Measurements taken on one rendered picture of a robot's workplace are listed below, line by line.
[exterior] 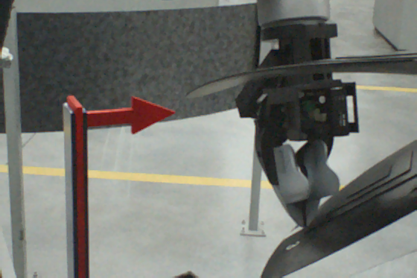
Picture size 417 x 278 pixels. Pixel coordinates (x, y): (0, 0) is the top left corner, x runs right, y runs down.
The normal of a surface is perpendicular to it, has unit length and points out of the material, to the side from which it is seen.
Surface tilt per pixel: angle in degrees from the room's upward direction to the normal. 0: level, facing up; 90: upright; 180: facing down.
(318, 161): 86
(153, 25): 90
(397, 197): 42
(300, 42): 90
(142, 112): 90
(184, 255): 0
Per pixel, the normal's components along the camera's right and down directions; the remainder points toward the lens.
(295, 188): -0.91, 0.14
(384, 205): -0.63, -0.74
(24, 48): 0.21, 0.30
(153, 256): 0.04, -0.95
